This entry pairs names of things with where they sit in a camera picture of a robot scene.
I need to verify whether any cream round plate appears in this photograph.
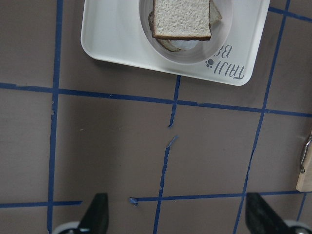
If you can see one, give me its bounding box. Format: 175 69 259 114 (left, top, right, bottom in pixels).
138 0 234 64

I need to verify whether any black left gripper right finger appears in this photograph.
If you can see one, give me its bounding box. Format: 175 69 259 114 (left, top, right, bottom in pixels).
246 193 288 234

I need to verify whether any bread slice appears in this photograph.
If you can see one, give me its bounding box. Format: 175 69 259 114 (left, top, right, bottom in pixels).
148 0 222 52
152 0 212 41

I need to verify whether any fried egg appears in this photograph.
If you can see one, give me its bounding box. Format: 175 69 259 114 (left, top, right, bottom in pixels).
169 40 199 50

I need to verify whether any wooden cutting board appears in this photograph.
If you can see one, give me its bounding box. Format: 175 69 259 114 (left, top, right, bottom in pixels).
296 133 312 192

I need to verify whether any bread slice on plate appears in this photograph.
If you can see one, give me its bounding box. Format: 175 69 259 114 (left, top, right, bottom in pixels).
148 0 222 52

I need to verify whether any cream bear tray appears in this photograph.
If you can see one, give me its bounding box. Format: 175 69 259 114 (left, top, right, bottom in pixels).
81 0 270 86

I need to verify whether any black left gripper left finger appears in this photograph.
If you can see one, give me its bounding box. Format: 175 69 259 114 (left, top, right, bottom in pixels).
77 193 109 234

